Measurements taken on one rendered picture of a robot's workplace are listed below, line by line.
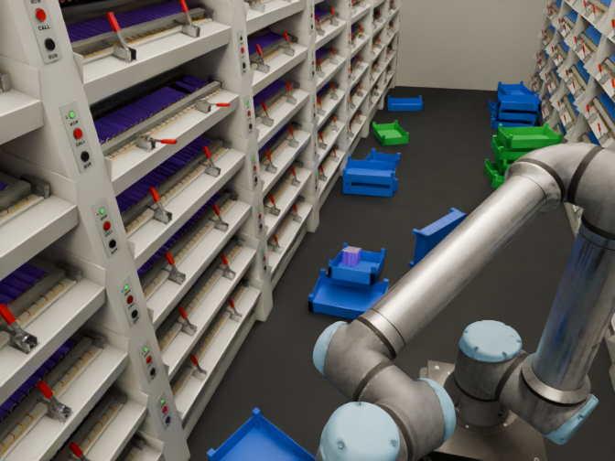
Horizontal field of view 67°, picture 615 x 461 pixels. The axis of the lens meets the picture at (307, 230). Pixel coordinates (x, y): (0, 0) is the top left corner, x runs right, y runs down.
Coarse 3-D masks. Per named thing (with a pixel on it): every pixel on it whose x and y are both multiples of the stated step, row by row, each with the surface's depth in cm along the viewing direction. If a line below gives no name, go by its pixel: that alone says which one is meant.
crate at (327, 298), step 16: (320, 272) 205; (320, 288) 206; (336, 288) 205; (352, 288) 205; (368, 288) 203; (384, 288) 199; (320, 304) 190; (336, 304) 197; (352, 304) 196; (368, 304) 196
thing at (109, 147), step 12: (216, 84) 135; (192, 96) 125; (204, 96) 130; (168, 108) 116; (180, 108) 119; (192, 108) 123; (156, 120) 110; (132, 132) 103; (144, 132) 107; (156, 132) 109; (108, 144) 97; (120, 144) 99
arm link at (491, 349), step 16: (464, 336) 126; (480, 336) 125; (496, 336) 124; (512, 336) 124; (464, 352) 125; (480, 352) 120; (496, 352) 119; (512, 352) 119; (464, 368) 127; (480, 368) 122; (496, 368) 120; (512, 368) 118; (464, 384) 129; (480, 384) 124; (496, 384) 119
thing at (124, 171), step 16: (192, 64) 139; (144, 80) 123; (208, 80) 138; (224, 80) 139; (240, 80) 137; (112, 96) 113; (224, 96) 136; (192, 112) 123; (224, 112) 134; (160, 128) 112; (176, 128) 114; (192, 128) 118; (208, 128) 127; (160, 144) 107; (176, 144) 112; (112, 160) 89; (128, 160) 98; (144, 160) 100; (160, 160) 108; (112, 176) 93; (128, 176) 97
